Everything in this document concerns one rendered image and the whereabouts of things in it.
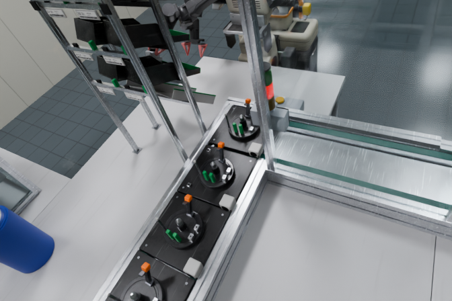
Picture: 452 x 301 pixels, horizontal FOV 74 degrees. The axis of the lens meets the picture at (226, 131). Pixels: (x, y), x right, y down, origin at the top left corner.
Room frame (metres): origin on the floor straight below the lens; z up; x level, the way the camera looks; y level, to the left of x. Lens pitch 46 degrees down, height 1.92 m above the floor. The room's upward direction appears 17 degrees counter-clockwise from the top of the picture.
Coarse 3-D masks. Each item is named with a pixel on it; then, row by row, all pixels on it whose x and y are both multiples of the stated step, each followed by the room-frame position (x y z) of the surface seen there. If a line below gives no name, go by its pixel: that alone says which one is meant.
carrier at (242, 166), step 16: (208, 160) 0.77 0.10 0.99; (224, 160) 0.74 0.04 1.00; (240, 160) 0.74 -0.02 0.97; (256, 160) 0.71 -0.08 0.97; (192, 176) 0.73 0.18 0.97; (208, 176) 0.68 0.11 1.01; (224, 176) 0.66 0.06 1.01; (240, 176) 0.66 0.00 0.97; (192, 192) 0.66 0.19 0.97; (208, 192) 0.64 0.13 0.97; (224, 192) 0.61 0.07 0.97; (240, 192) 0.60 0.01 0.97; (224, 208) 0.55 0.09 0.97
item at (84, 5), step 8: (72, 8) 0.96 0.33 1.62; (80, 8) 0.94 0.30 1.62; (88, 8) 0.91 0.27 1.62; (96, 8) 0.89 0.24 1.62; (72, 48) 1.05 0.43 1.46; (80, 48) 1.02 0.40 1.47; (88, 48) 0.99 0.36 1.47; (160, 48) 1.03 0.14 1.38; (120, 56) 0.90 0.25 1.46; (176, 80) 1.02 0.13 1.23; (112, 88) 0.99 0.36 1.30; (120, 88) 0.96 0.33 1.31
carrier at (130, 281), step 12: (132, 264) 0.45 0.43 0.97; (156, 264) 0.43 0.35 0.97; (120, 276) 0.42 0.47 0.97; (132, 276) 0.41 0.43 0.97; (144, 276) 0.39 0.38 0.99; (156, 276) 0.39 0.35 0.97; (168, 276) 0.38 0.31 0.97; (180, 276) 0.37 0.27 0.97; (120, 288) 0.39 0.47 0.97; (132, 288) 0.37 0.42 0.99; (144, 288) 0.36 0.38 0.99; (156, 288) 0.35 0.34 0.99; (168, 288) 0.34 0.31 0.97; (180, 288) 0.33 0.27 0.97; (108, 300) 0.36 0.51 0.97; (120, 300) 0.34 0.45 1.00; (132, 300) 0.32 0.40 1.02; (144, 300) 0.32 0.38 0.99; (156, 300) 0.31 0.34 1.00; (168, 300) 0.31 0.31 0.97; (180, 300) 0.30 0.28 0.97
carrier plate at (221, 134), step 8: (232, 112) 1.02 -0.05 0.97; (240, 112) 1.00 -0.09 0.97; (224, 120) 0.98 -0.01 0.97; (224, 128) 0.93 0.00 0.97; (216, 136) 0.90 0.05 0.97; (224, 136) 0.89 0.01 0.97; (256, 136) 0.83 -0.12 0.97; (216, 144) 0.86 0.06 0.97; (232, 144) 0.83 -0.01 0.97; (240, 144) 0.82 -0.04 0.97; (248, 144) 0.80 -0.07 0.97; (240, 152) 0.79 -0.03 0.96; (248, 152) 0.76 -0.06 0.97
